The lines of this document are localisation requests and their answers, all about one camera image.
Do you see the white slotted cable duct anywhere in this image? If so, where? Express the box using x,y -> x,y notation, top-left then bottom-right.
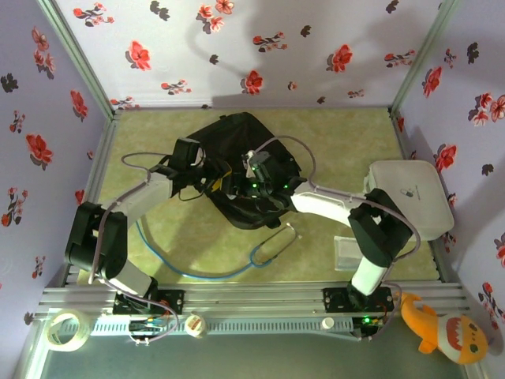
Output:
91,317 -> 354,337

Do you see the blue stethoscope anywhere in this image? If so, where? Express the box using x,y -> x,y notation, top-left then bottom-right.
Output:
135,220 -> 303,281

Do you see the small white red-label bottle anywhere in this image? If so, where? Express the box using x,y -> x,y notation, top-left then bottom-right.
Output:
184,313 -> 208,340

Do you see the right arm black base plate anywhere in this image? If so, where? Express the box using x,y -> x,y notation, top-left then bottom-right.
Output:
322,287 -> 395,313

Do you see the clear tape roll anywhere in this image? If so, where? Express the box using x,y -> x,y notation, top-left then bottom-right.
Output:
46,309 -> 92,352

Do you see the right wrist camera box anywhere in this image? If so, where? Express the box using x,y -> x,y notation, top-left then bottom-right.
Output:
241,149 -> 274,178

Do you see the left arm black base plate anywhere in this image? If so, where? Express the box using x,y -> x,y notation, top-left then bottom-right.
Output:
113,289 -> 185,316

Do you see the aluminium frame post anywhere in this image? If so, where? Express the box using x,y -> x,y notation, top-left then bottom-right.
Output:
37,0 -> 119,119
389,0 -> 461,116

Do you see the orange shark plush toy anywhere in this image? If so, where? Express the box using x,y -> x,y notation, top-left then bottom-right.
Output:
396,292 -> 491,366

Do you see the aluminium frame rail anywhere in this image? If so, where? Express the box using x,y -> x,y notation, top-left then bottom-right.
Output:
35,282 -> 473,321

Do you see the black backpack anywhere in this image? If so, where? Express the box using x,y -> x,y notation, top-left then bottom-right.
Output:
172,111 -> 303,231

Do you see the white plastic medicine box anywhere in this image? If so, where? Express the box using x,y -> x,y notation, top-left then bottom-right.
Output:
362,159 -> 455,241

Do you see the clear square plastic case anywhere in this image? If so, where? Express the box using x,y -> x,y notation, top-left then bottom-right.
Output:
334,235 -> 362,272

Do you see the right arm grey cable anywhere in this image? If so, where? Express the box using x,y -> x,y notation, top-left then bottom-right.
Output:
254,135 -> 421,343

